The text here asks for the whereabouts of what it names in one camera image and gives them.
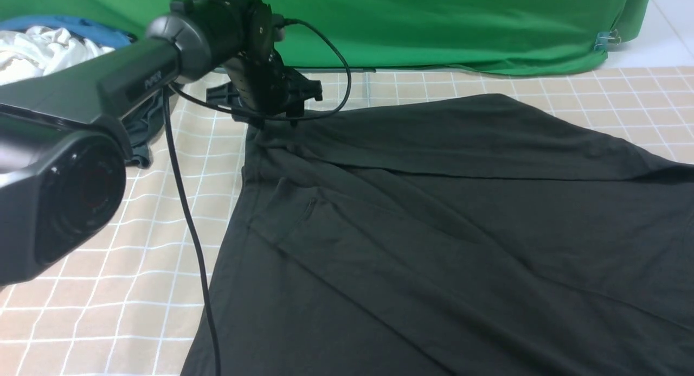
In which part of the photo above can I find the white crumpled shirt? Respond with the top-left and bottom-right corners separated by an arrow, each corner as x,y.
1,27 -> 114,85

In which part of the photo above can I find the blue crumpled garment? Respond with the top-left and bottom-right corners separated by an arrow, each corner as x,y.
1,15 -> 137,49

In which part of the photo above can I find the beige checkered tablecloth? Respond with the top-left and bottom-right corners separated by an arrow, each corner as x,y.
1,66 -> 693,375

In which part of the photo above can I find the metal binder clip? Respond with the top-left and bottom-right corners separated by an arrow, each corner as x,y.
593,29 -> 622,53

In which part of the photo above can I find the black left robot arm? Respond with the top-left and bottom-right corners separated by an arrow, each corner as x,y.
1,0 -> 323,286

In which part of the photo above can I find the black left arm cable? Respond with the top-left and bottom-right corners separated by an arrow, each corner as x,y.
162,18 -> 353,376

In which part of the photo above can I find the dark gray crumpled garment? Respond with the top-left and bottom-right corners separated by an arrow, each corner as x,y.
122,88 -> 172,170

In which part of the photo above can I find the green backdrop cloth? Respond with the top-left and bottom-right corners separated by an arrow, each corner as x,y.
1,0 -> 649,77

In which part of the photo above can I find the dark gray long-sleeved shirt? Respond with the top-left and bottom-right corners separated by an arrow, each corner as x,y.
181,93 -> 694,376

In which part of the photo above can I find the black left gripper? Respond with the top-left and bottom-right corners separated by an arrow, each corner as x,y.
206,0 -> 323,128

